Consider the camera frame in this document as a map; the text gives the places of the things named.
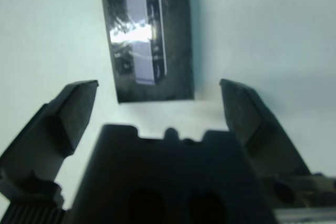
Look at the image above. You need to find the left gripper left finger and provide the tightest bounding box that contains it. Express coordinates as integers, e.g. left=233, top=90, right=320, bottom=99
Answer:
left=0, top=79, right=100, bottom=204

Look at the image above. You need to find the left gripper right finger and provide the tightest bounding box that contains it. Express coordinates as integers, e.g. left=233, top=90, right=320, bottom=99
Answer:
left=219, top=78, right=312, bottom=180

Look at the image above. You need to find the black box lid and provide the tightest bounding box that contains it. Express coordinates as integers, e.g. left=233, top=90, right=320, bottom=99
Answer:
left=98, top=0, right=195, bottom=103

